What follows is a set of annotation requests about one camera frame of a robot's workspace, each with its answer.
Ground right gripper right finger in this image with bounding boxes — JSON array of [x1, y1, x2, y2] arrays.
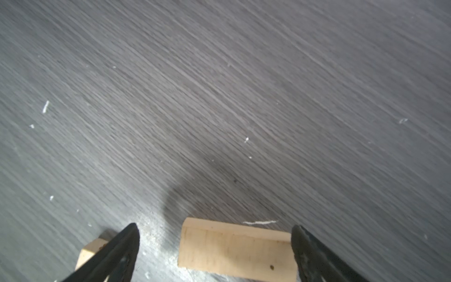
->
[[291, 225, 368, 282]]

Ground natural wood block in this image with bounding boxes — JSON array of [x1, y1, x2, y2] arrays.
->
[[75, 238, 109, 270], [177, 217, 298, 282]]

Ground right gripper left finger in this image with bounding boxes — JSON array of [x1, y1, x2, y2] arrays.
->
[[64, 223, 140, 282]]

